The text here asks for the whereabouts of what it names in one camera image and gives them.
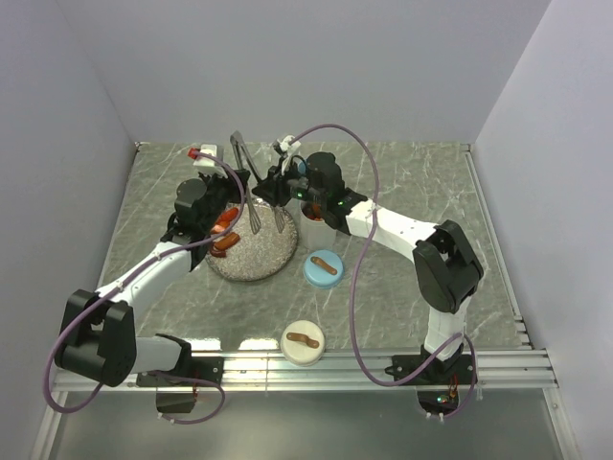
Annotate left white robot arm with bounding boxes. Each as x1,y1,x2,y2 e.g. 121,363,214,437
48,168,250,387

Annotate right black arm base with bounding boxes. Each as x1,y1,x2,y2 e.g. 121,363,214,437
382,353,480,416

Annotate white lid brown handle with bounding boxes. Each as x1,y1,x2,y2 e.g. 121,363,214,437
280,320,326,367

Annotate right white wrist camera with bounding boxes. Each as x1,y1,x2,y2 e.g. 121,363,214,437
272,135,301,174

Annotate aluminium front rail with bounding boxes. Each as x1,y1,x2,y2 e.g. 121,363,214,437
53,349,558,392

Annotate white cylindrical container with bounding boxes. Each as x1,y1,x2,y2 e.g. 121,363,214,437
300,202,336,251

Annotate red sausage toy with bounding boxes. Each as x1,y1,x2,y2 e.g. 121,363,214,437
212,207,238,234

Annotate aluminium rail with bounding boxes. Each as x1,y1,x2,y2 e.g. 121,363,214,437
53,349,558,392
462,144,534,350

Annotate speckled grey plate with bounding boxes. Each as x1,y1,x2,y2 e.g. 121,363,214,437
205,198,299,282

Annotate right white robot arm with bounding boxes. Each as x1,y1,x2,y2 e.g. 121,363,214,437
253,151,484,383

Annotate metal serving tongs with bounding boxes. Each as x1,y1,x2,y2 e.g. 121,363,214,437
228,131,288,236

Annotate blue lid brown handle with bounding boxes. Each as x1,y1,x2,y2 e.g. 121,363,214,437
303,249,344,289

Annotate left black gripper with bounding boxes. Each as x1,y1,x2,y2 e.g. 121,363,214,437
198,163,249,232

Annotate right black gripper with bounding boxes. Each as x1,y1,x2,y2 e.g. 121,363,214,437
252,159,326,209

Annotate aluminium right side rail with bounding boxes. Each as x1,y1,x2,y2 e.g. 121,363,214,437
462,144,534,350

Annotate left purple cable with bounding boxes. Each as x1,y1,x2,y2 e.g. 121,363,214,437
43,149,248,426

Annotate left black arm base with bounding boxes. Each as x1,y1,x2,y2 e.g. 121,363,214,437
136,356,226,425

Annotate brown sausage toy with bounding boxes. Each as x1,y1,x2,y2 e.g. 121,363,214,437
209,232,240,258

